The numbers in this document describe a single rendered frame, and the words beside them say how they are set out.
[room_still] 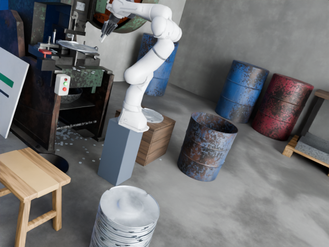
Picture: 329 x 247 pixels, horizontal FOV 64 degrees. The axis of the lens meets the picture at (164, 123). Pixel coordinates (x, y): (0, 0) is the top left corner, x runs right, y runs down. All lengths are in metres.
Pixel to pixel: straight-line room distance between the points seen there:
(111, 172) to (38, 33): 1.20
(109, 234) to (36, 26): 1.63
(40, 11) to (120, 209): 1.60
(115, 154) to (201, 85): 3.57
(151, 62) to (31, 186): 0.92
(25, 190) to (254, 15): 4.36
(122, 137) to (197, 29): 3.82
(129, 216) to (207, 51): 4.21
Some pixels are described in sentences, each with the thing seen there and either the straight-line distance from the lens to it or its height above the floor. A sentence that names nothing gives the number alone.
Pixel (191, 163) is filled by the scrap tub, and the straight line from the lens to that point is 2.23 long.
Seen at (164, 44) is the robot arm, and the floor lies 1.01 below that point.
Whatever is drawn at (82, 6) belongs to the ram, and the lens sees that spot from 2.18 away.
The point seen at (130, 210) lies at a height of 0.30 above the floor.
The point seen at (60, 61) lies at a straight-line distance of 2.08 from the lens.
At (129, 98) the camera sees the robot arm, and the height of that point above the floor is 0.63.
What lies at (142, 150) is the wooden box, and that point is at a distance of 2.17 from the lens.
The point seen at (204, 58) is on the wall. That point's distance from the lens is 5.15.
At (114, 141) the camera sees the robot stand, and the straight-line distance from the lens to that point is 1.80.
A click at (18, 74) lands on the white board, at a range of 2.26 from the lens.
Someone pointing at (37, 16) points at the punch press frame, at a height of 0.91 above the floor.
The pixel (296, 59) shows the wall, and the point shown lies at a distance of 4.69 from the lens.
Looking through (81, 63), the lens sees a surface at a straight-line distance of 2.15.
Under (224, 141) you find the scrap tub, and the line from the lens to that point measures 2.15.
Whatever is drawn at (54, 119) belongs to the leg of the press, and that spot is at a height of 0.29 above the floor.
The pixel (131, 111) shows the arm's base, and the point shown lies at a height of 0.55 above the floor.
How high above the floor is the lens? 1.14
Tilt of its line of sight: 21 degrees down
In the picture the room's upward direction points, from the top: 17 degrees clockwise
